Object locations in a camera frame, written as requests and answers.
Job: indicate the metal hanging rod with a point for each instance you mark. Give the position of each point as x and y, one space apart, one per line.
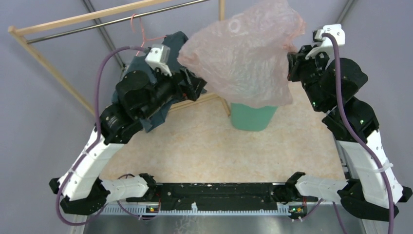
100 25

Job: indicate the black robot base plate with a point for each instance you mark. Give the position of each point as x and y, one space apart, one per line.
220 196

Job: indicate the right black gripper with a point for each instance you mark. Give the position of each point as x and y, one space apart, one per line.
297 60

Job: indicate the white toothed cable rail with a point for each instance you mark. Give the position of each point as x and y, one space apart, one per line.
150 209

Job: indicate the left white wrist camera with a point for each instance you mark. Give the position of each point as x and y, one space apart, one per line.
157 58

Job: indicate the pink clothes hanger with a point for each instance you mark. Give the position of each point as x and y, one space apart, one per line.
143 33

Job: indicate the aluminium frame post left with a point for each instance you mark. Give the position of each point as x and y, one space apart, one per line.
103 32

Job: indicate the green plastic trash bin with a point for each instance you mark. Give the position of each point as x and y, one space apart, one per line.
243 117

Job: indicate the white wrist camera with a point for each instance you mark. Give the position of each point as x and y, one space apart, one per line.
324 44
157 58

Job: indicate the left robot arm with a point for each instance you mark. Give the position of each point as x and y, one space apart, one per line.
81 191

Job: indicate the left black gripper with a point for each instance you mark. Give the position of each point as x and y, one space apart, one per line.
191 90

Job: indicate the pink plastic trash bag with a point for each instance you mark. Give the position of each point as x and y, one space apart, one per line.
244 59

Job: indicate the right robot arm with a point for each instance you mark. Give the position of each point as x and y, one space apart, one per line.
331 89

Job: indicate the aluminium frame post right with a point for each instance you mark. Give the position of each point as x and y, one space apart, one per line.
346 9

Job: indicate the aluminium frame post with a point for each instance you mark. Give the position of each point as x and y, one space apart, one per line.
346 9
103 32

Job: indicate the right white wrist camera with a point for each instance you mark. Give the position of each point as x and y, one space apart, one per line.
324 44

